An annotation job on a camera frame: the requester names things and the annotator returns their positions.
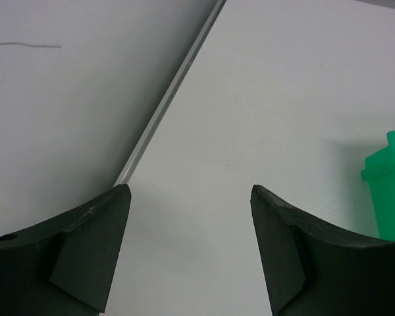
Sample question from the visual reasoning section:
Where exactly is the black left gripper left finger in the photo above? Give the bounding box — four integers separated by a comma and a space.
0, 184, 131, 315

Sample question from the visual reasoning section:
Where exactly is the aluminium frame rail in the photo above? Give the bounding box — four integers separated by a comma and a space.
113, 0, 226, 186

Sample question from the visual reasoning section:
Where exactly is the green plastic bin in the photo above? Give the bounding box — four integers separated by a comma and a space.
361, 131, 395, 242

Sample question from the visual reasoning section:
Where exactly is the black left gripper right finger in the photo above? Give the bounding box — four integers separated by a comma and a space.
250, 185, 395, 315

